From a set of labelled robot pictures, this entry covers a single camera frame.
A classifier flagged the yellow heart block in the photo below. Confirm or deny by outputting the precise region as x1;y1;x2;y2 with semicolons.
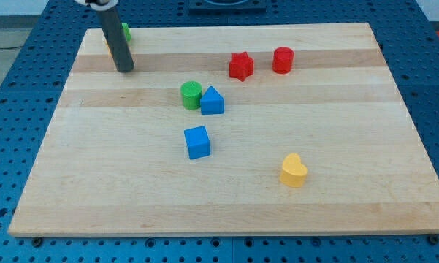
279;153;308;188

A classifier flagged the blue cube block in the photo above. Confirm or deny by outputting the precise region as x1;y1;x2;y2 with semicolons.
183;126;211;159

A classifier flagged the red cylinder block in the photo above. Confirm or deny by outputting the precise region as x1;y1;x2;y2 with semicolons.
272;47;294;74

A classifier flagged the green cylinder block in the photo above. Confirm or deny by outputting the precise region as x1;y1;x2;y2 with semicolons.
180;81;202;110

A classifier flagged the red star block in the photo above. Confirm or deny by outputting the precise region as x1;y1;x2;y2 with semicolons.
229;52;254;82

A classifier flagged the green block behind rod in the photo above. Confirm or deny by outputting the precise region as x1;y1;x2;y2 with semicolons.
121;23;131;42

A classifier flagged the blue triangle block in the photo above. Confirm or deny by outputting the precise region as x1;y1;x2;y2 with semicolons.
200;86;224;115

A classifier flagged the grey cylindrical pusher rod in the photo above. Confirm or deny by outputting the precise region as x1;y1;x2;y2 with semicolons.
96;0;134;73

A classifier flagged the yellow block behind rod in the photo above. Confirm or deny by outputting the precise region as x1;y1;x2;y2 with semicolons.
105;40;112;56

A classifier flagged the wooden board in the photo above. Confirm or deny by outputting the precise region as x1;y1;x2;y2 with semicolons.
8;23;439;237

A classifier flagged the white rod mount collar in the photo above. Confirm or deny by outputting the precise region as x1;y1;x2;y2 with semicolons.
75;0;118;9

